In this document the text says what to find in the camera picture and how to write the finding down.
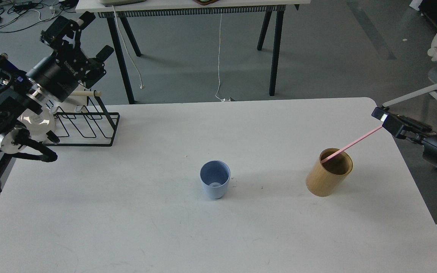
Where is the blue plastic cup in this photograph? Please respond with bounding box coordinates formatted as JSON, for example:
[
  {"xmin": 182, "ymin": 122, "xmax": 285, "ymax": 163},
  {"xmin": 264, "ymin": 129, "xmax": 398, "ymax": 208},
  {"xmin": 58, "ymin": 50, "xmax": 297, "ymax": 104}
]
[{"xmin": 199, "ymin": 160, "xmax": 231, "ymax": 199}]

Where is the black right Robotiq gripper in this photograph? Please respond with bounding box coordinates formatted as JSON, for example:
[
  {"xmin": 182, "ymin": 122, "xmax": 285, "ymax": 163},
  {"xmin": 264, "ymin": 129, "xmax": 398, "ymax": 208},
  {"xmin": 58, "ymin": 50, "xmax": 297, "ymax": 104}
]
[{"xmin": 371, "ymin": 107, "xmax": 437, "ymax": 168}]

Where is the white cup in rack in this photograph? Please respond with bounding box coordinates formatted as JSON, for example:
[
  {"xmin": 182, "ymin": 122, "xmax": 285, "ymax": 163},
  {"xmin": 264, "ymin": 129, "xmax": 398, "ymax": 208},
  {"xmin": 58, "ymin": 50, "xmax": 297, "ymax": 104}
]
[{"xmin": 50, "ymin": 89, "xmax": 92, "ymax": 114}]

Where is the white hanging cable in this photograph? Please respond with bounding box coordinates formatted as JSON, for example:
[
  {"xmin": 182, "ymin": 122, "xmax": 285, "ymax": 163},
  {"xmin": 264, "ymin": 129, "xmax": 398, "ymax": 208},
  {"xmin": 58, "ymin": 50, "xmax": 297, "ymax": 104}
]
[
  {"xmin": 112, "ymin": 5, "xmax": 146, "ymax": 90},
  {"xmin": 215, "ymin": 13, "xmax": 232, "ymax": 102}
]

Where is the pink chopstick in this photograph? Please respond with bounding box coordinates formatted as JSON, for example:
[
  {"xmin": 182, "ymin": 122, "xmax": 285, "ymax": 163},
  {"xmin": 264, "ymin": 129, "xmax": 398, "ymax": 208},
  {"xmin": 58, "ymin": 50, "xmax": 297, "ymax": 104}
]
[{"xmin": 320, "ymin": 126, "xmax": 383, "ymax": 163}]

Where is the floor cables and power strip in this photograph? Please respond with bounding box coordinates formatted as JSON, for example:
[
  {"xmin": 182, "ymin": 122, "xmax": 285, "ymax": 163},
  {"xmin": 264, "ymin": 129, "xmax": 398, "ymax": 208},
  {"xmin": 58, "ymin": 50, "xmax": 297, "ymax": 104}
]
[{"xmin": 0, "ymin": 0, "xmax": 79, "ymax": 42}]

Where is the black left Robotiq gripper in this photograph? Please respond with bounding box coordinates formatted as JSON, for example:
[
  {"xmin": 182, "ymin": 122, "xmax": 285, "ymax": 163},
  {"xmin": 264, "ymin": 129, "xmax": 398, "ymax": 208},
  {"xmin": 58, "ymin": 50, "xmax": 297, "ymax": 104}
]
[{"xmin": 27, "ymin": 11, "xmax": 114, "ymax": 102}]

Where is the black wire dish rack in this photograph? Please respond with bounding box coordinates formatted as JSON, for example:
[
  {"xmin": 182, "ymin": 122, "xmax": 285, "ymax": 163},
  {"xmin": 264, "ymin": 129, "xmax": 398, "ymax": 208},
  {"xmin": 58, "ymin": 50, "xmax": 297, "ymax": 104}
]
[{"xmin": 43, "ymin": 86, "xmax": 120, "ymax": 147}]

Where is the white bowl in rack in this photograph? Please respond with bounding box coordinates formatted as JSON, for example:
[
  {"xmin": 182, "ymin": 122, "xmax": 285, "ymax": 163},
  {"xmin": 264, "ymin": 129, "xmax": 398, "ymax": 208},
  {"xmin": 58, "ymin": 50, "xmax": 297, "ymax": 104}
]
[{"xmin": 17, "ymin": 107, "xmax": 56, "ymax": 142}]

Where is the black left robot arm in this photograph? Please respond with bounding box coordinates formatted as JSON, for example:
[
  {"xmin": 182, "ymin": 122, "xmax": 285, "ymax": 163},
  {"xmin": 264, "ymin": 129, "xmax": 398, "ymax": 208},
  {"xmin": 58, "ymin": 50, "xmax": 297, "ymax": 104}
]
[{"xmin": 0, "ymin": 11, "xmax": 114, "ymax": 193}]

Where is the bamboo cylinder holder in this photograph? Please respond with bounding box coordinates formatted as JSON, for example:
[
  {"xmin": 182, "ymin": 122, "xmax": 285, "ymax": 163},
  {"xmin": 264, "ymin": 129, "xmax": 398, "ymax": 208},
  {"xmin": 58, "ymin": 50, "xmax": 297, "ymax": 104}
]
[{"xmin": 305, "ymin": 147, "xmax": 353, "ymax": 197}]

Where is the background table with black legs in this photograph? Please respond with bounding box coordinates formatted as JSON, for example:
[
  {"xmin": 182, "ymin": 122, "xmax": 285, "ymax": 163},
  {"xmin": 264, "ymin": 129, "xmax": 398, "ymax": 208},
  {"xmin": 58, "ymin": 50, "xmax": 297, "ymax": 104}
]
[{"xmin": 75, "ymin": 0, "xmax": 310, "ymax": 104}]

